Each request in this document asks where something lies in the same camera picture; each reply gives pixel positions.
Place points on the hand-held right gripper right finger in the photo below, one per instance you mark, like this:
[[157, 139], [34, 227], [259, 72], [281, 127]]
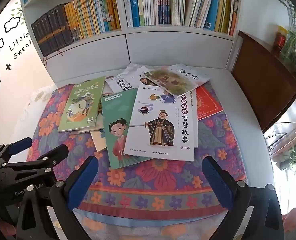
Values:
[[217, 182]]

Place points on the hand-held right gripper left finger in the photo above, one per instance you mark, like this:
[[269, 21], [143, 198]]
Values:
[[84, 182]]

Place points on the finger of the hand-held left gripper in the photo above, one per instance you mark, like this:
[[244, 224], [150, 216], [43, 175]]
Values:
[[59, 152], [20, 143]]

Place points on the tan ship-cover book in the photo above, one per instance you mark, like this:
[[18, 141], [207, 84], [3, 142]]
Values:
[[99, 140]]

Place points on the green clock illustration book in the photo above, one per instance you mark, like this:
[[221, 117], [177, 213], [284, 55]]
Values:
[[80, 105]]

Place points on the green girl-cover book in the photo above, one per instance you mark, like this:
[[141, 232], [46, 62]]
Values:
[[118, 135]]

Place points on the white swordsman-cover book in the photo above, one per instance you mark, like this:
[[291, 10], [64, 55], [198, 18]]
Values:
[[163, 130]]

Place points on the red cover book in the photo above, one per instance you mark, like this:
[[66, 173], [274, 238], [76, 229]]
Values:
[[207, 105]]

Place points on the white long-haired woman book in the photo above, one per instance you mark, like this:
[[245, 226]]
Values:
[[118, 83]]

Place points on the leaf painting cover book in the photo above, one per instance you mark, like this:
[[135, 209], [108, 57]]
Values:
[[177, 82]]

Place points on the white orange creature book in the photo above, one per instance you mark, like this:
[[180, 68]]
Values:
[[135, 69]]

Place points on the person's left forearm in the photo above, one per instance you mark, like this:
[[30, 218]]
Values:
[[5, 230]]

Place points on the row of dark and yellow books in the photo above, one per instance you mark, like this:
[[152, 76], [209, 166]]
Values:
[[88, 17]]

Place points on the row of white and blue books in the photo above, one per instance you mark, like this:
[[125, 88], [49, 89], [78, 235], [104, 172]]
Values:
[[175, 5]]

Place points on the floral blanket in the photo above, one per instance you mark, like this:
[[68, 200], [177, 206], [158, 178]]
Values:
[[150, 180]]

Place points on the green potted plant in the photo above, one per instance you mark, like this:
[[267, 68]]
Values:
[[291, 160]]

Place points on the brown wooden cabinet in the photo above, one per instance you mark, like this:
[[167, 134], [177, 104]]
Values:
[[262, 80]]

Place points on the white bookshelf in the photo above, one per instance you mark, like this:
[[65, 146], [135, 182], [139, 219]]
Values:
[[163, 47]]

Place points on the red and yellow packet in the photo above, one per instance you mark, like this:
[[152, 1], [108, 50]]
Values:
[[280, 38]]

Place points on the glass vase with green plant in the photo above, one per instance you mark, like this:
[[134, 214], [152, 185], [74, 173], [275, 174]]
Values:
[[291, 37]]

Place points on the black bird wall decal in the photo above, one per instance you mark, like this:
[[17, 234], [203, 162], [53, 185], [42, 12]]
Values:
[[8, 66]]

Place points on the black lettering wall decal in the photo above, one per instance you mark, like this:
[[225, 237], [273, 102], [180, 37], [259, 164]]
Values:
[[20, 45]]

